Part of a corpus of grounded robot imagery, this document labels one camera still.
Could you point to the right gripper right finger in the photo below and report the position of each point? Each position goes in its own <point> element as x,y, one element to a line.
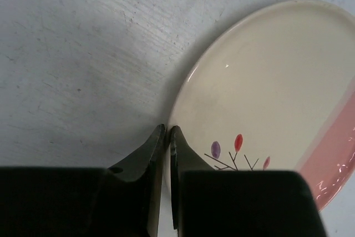
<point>208,202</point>

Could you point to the cream pink plate with sprig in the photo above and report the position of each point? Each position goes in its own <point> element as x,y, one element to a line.
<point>276,92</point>

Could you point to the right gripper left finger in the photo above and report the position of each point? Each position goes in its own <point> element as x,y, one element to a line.
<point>122,200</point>

